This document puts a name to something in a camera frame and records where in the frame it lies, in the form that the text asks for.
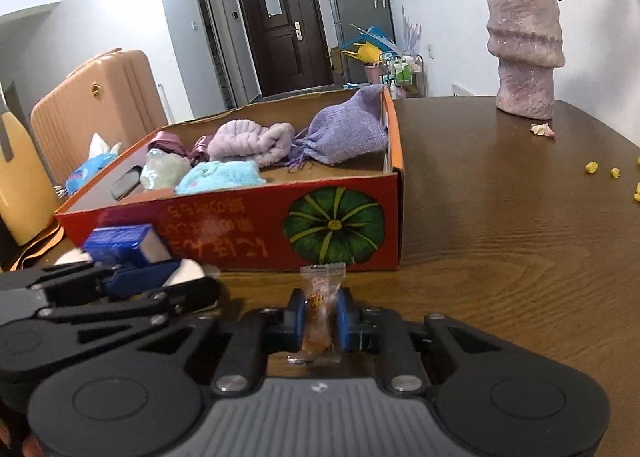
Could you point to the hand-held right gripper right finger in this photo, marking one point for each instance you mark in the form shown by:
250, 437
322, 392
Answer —
342, 324

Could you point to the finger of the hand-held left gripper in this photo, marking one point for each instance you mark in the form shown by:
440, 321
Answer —
190, 294
145, 277

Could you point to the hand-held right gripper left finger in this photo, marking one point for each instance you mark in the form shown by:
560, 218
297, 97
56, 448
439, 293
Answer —
298, 322

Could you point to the orange candy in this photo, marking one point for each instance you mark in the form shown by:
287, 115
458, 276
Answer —
318, 302

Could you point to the small blue box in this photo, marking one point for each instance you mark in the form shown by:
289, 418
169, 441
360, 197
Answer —
120, 239

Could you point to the red cardboard box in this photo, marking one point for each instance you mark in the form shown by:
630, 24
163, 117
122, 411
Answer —
240, 227

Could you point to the white iridescent plush ball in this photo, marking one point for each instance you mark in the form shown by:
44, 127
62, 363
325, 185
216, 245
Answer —
160, 169

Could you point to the light blue plush toy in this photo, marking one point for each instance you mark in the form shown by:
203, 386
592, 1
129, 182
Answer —
215, 177

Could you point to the pink satin pouch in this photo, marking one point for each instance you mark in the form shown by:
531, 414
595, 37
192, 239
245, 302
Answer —
167, 141

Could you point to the pink satin scrunchie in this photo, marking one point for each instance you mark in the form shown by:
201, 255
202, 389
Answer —
201, 147

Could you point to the purple fluffy headband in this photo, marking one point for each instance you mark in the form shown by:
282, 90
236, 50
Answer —
245, 139

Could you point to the orange cloth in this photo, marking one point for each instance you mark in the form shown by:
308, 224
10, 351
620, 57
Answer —
40, 247

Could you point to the pink ribbed suitcase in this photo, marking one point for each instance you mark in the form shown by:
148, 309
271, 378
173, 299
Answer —
115, 87

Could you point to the side doorway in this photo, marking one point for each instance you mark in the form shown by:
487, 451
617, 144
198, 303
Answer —
215, 42

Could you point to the pink bucket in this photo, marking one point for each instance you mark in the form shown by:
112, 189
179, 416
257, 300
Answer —
374, 73

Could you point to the cart with bottles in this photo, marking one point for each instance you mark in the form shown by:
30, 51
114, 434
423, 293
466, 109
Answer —
405, 74

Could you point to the dark brown door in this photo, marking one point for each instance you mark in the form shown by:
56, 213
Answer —
280, 52

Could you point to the brown cardboard carton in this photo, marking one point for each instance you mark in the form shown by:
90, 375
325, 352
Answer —
337, 64

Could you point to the fallen pink petal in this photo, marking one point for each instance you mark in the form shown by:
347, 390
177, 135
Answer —
542, 130

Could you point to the scattered yellow crumbs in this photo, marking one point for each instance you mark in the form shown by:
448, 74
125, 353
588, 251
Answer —
591, 167

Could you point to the purple decorative grass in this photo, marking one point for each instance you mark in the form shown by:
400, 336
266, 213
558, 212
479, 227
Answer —
412, 34

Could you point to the grey refrigerator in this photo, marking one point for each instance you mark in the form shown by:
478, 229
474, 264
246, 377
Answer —
350, 2

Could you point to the pink textured vase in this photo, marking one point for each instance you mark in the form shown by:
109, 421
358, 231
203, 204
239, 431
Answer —
525, 37

